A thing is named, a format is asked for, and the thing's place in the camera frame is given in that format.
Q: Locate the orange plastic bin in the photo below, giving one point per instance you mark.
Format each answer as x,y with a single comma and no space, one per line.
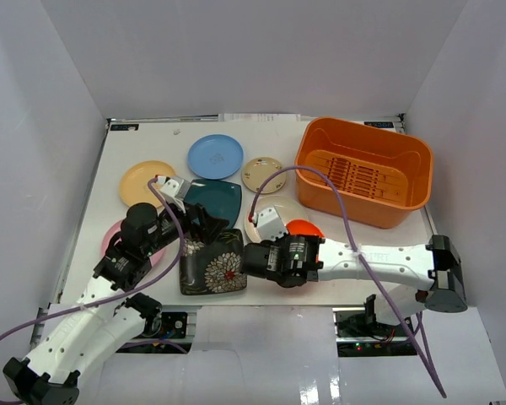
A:
380,175

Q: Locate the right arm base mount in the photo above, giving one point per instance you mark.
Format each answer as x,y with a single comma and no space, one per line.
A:
360,335

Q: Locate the cream round plate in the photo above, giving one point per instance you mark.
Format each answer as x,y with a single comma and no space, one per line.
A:
287,208

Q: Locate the blue round plate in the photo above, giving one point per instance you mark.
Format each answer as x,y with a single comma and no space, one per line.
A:
215,157

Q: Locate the small beige patterned plate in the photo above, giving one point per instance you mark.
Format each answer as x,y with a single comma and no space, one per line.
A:
257,170

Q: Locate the right black table label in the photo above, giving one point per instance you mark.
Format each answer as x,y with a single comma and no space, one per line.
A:
380,124

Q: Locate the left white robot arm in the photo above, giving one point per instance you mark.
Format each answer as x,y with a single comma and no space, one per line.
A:
112,309

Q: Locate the yellow round plate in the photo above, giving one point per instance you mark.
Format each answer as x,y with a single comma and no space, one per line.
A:
134,184

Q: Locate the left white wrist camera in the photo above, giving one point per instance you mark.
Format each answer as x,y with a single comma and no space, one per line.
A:
173,190

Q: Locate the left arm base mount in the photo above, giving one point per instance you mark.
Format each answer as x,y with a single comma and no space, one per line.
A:
169,336

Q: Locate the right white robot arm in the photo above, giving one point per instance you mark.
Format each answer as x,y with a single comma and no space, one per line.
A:
426,277

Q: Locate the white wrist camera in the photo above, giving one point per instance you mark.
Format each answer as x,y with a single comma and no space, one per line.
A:
173,190
266,225

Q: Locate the teal square plate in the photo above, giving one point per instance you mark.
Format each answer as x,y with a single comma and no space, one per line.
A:
221,199

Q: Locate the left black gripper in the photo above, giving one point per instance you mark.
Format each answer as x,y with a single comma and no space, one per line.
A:
198,218

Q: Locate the black floral square plate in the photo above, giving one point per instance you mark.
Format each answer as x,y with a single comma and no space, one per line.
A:
207,269

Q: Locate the small orange plate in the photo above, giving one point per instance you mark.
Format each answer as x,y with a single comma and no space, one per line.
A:
303,227

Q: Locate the pink round plate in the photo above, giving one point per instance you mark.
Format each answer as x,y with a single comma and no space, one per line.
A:
114,229

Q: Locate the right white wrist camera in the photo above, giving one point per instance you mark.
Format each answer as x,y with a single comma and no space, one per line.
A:
266,225

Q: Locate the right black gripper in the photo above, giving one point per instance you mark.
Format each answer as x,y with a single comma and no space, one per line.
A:
268,243

